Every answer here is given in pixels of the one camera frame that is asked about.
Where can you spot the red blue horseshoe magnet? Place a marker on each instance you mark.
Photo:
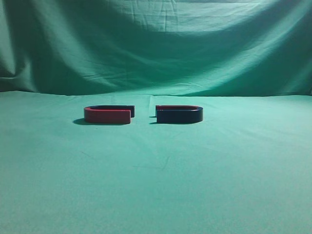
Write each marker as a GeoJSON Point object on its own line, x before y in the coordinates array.
{"type": "Point", "coordinates": [179, 114]}
{"type": "Point", "coordinates": [109, 114]}

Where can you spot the green cloth backdrop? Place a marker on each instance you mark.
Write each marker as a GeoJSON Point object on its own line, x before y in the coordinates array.
{"type": "Point", "coordinates": [246, 168]}

